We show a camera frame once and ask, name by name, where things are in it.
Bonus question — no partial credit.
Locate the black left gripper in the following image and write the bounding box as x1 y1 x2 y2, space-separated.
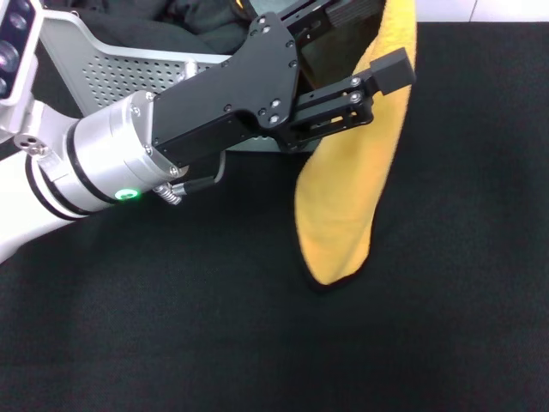
152 0 417 167

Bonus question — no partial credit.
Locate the yellow towel with black trim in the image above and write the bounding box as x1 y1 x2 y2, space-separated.
293 0 419 293

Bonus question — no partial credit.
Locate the grey towel with black trim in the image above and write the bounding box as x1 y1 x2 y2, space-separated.
231 0 297 22

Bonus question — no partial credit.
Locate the grey perforated storage basket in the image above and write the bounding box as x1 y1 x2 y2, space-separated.
36 8 318 155

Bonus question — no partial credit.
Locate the black tablecloth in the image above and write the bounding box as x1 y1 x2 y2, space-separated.
0 19 549 412

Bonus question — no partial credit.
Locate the black cloth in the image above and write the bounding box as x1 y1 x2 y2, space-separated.
70 0 258 57

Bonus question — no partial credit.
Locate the grey cable with ribbed plug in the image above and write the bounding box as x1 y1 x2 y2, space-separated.
153 149 227 206

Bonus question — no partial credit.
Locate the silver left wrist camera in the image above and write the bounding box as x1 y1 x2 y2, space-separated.
0 0 42 134

